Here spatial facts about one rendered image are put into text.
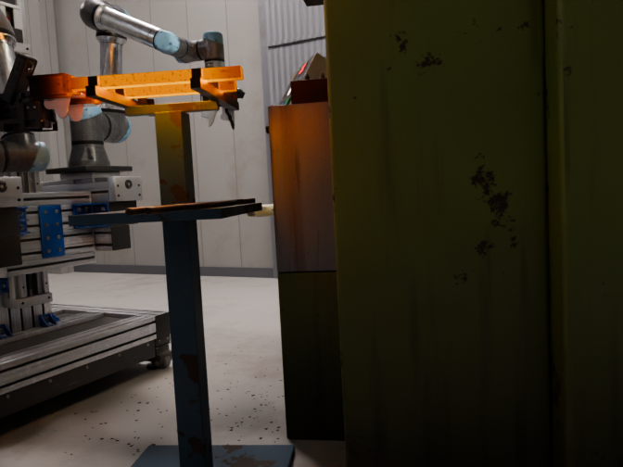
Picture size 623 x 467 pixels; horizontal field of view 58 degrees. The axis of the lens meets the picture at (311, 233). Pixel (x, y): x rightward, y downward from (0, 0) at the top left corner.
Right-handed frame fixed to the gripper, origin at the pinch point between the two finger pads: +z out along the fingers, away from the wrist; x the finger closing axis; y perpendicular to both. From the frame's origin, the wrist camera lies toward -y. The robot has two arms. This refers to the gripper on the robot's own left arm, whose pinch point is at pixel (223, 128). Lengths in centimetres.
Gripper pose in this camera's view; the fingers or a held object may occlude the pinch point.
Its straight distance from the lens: 216.4
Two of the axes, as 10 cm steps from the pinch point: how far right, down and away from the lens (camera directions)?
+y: -8.8, 0.1, 4.7
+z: 0.5, 10.0, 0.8
